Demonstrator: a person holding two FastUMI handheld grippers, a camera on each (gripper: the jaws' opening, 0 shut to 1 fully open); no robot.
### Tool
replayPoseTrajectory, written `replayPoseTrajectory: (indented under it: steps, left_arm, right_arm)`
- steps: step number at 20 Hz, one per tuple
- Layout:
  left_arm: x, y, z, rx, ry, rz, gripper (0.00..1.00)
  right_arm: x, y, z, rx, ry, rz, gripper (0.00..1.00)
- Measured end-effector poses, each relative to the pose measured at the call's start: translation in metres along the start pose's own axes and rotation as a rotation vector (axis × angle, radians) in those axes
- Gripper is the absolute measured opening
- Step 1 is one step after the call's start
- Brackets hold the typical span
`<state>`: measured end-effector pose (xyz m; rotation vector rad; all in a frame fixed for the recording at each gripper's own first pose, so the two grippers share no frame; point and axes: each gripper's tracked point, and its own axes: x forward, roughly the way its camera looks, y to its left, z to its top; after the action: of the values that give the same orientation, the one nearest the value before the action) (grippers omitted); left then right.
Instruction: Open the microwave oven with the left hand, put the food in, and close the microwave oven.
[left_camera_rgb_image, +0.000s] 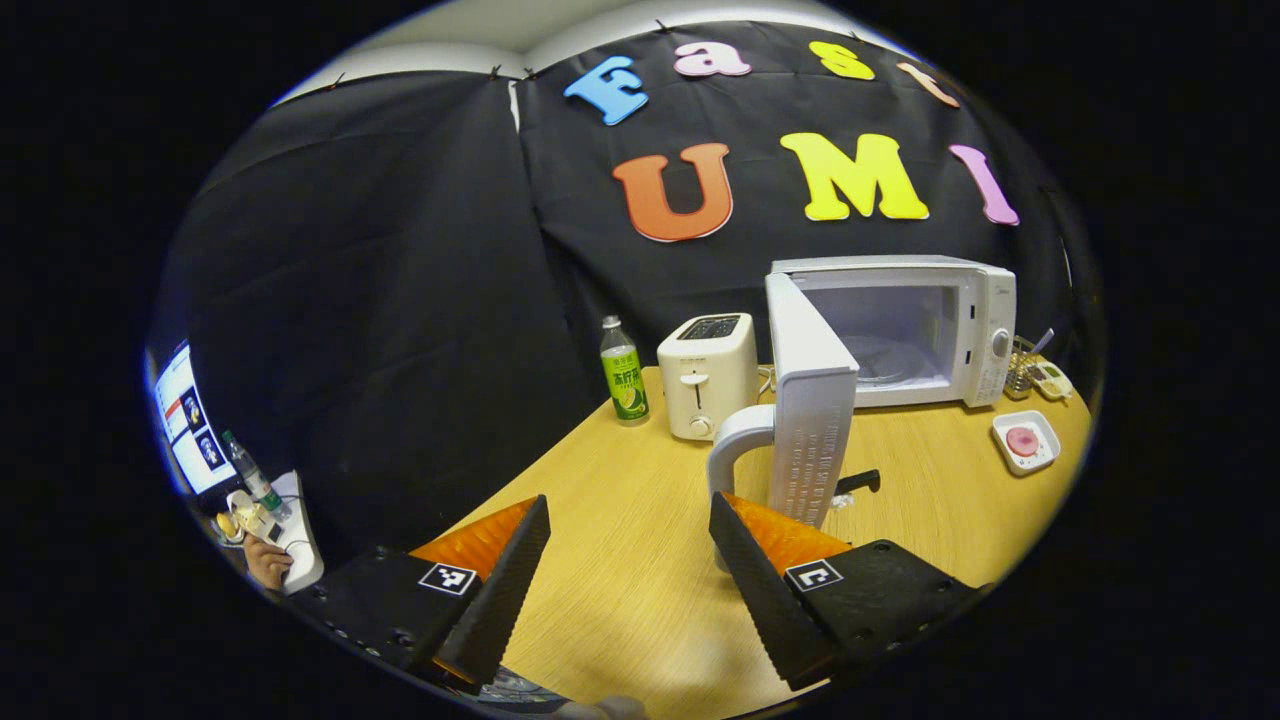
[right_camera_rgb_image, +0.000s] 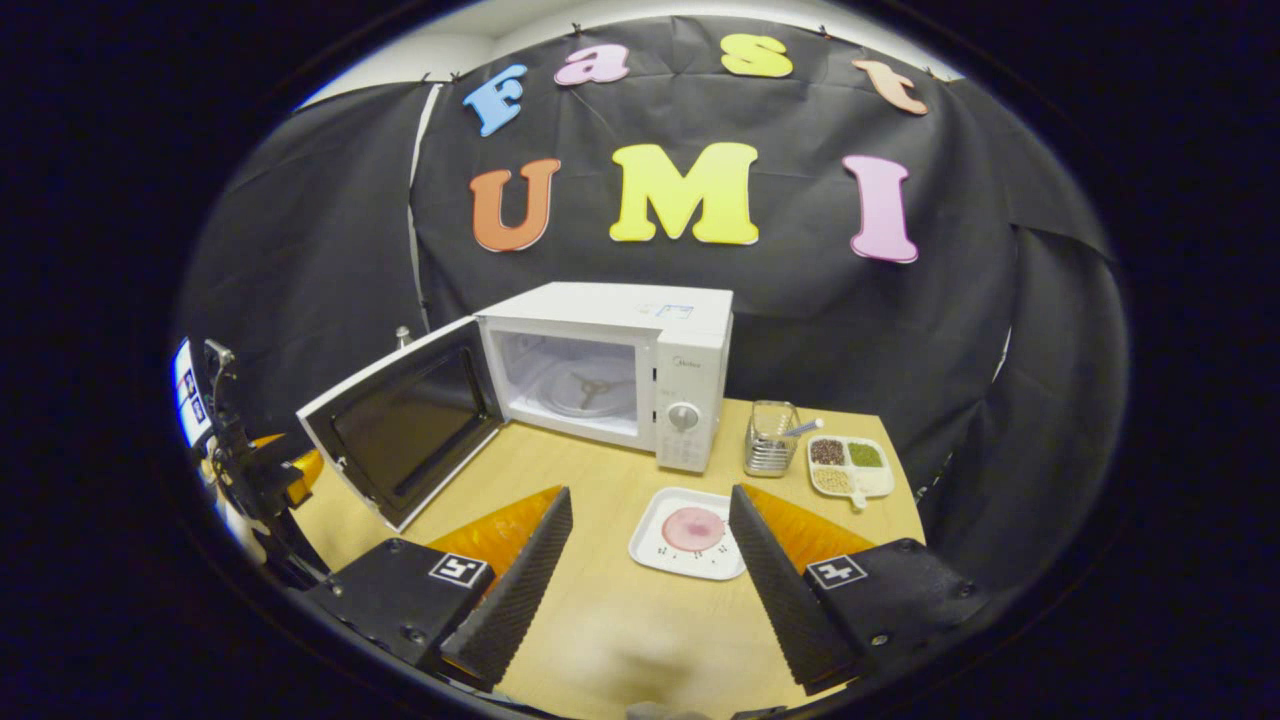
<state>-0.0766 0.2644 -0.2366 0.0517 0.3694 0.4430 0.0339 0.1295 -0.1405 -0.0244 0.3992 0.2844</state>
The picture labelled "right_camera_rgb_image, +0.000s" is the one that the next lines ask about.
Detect white microwave oven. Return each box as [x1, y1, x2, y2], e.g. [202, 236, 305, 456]
[296, 281, 734, 533]

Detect white divided bean dish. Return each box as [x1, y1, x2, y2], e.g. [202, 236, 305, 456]
[806, 435, 897, 512]

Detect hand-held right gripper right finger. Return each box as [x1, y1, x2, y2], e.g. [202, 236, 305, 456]
[728, 484, 993, 697]

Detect white square plate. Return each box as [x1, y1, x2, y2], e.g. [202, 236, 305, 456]
[628, 487, 747, 582]

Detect pink ham slice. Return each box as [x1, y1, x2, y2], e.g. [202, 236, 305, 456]
[661, 506, 728, 553]

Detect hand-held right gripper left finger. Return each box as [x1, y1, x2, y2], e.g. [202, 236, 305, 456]
[300, 486, 574, 693]

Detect metal wire rack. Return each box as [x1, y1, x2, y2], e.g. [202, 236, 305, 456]
[743, 400, 803, 478]

